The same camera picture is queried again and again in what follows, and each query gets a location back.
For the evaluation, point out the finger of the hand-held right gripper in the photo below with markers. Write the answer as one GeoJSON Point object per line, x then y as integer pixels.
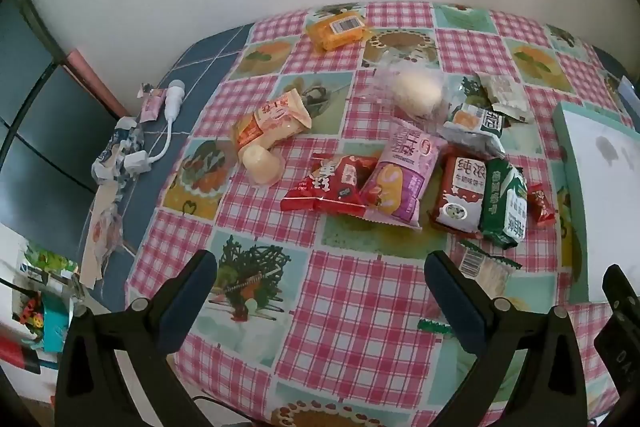
{"type": "Point", "coordinates": [620, 292]}

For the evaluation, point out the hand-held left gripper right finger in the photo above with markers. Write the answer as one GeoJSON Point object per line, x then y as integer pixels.
{"type": "Point", "coordinates": [450, 297]}

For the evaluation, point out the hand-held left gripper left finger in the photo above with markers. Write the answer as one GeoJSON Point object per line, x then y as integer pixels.
{"type": "Point", "coordinates": [192, 292]}

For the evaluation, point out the clear wafer packet green edges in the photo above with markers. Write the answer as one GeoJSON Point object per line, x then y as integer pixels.
{"type": "Point", "coordinates": [487, 269]}

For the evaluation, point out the teal shallow box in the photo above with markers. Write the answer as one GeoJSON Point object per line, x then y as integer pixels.
{"type": "Point", "coordinates": [600, 207]}

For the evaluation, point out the brown and white biscuit packet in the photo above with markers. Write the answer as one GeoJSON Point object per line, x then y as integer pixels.
{"type": "Point", "coordinates": [460, 197]}

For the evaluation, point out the dark green snack packet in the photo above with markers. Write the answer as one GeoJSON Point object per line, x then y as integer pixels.
{"type": "Point", "coordinates": [502, 207]}

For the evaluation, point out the small red candy packet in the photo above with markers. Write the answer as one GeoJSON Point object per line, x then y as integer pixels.
{"type": "Point", "coordinates": [541, 204]}

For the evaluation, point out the pink and purple bread packet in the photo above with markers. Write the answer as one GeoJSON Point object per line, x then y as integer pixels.
{"type": "Point", "coordinates": [400, 177]}

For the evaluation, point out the pale jelly cup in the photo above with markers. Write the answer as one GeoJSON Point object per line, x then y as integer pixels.
{"type": "Point", "coordinates": [260, 164]}

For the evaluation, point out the red snack packet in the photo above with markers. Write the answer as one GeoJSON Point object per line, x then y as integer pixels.
{"type": "Point", "coordinates": [330, 187]}

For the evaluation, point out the white orange snack packet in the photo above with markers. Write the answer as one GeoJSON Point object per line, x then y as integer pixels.
{"type": "Point", "coordinates": [472, 122]}

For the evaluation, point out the orange and pink snack packet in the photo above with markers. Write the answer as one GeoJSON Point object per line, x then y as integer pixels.
{"type": "Point", "coordinates": [275, 122]}

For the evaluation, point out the white bun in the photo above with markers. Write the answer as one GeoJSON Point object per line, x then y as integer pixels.
{"type": "Point", "coordinates": [417, 94]}

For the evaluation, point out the small green zigzag wrapper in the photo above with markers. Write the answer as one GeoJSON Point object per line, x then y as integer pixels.
{"type": "Point", "coordinates": [434, 326]}

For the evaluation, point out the pale paper wrapper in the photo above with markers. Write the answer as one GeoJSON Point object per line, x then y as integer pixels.
{"type": "Point", "coordinates": [97, 232]}

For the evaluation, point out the small teal box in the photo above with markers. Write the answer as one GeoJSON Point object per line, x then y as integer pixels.
{"type": "Point", "coordinates": [55, 327]}

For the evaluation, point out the crumpled blue and white wrapper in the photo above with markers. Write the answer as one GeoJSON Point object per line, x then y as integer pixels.
{"type": "Point", "coordinates": [115, 147]}

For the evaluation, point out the red and black object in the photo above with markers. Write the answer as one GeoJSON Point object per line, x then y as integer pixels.
{"type": "Point", "coordinates": [17, 352]}

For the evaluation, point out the small pink candy wrapper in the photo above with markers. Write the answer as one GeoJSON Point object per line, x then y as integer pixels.
{"type": "Point", "coordinates": [151, 107]}

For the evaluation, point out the beige small snack packet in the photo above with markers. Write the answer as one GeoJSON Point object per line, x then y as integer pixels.
{"type": "Point", "coordinates": [502, 92]}

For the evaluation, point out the pink wooden strip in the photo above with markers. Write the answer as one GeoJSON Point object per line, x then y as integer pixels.
{"type": "Point", "coordinates": [95, 82]}

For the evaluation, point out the dark glass cabinet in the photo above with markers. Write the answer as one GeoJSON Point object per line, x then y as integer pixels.
{"type": "Point", "coordinates": [40, 117]}

